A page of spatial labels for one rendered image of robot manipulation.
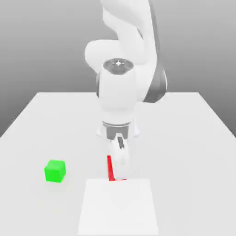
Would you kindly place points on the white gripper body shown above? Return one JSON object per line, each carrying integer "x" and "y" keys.
{"x": 121, "y": 156}

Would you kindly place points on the small red cube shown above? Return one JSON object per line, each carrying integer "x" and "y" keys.
{"x": 110, "y": 171}

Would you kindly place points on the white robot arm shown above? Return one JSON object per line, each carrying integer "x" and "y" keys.
{"x": 118, "y": 95}

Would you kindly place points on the small green cube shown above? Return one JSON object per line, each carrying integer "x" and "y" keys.
{"x": 55, "y": 171}

